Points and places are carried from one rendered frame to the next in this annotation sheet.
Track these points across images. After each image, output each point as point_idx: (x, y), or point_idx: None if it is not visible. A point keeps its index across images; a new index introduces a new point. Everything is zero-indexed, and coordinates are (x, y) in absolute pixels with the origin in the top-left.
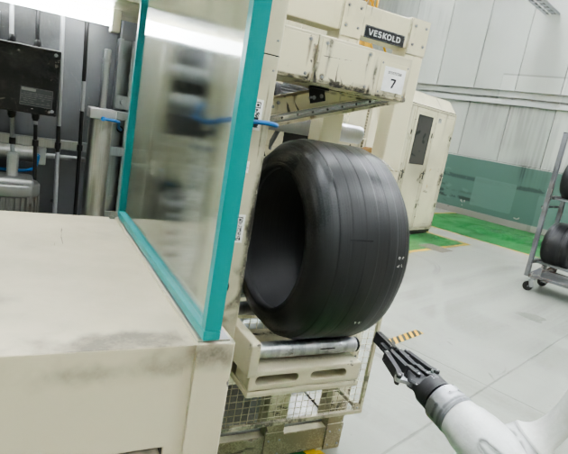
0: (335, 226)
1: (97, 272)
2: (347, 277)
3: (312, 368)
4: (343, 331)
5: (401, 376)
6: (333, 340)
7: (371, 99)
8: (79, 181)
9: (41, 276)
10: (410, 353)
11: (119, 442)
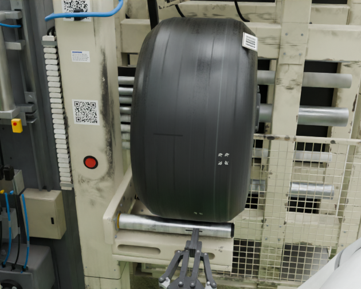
0: (140, 118)
1: None
2: (156, 171)
3: (173, 246)
4: (193, 218)
5: (161, 281)
6: (201, 224)
7: None
8: (10, 68)
9: None
10: (204, 258)
11: None
